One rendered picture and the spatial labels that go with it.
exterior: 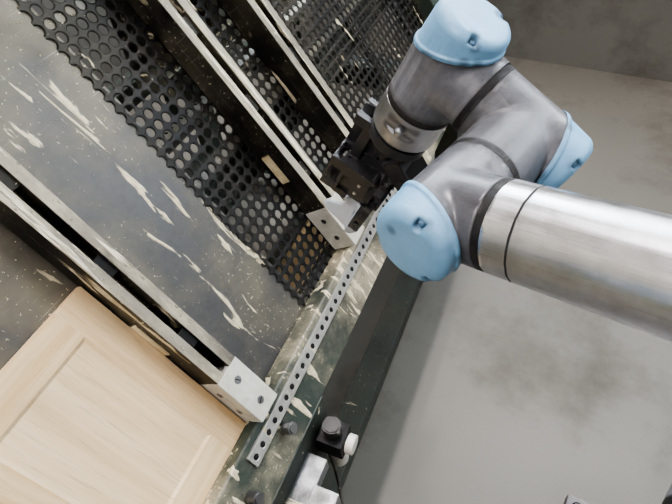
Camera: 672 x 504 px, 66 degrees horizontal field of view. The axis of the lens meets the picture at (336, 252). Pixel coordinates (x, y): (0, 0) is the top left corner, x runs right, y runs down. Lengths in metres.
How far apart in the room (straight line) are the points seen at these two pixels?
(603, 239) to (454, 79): 0.21
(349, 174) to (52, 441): 0.59
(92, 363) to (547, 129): 0.74
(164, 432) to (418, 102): 0.71
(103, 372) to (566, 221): 0.76
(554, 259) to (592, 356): 1.92
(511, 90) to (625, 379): 1.85
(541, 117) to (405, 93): 0.13
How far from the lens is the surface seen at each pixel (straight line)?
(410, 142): 0.56
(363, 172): 0.62
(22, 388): 0.90
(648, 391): 2.27
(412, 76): 0.52
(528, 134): 0.48
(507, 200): 0.38
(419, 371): 2.11
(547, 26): 3.83
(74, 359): 0.92
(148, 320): 0.91
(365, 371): 1.91
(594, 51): 3.85
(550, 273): 0.37
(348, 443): 1.19
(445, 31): 0.49
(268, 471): 1.09
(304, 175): 1.18
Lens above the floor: 1.85
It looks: 48 degrees down
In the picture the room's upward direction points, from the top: 8 degrees counter-clockwise
